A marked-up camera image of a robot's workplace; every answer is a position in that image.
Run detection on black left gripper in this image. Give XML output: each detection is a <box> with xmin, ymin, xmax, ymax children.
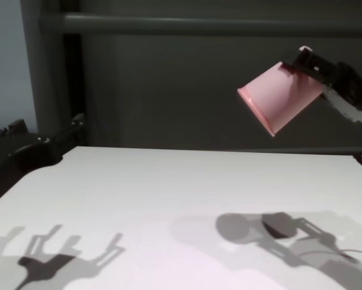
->
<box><xmin>0</xmin><ymin>112</ymin><xmax>86</xmax><ymax>210</ymax></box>

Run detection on pink plastic cup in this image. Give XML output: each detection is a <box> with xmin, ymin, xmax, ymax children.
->
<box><xmin>236</xmin><ymin>45</ymin><xmax>324</xmax><ymax>138</ymax></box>

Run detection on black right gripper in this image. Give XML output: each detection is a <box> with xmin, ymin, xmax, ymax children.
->
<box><xmin>280</xmin><ymin>48</ymin><xmax>362</xmax><ymax>128</ymax></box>

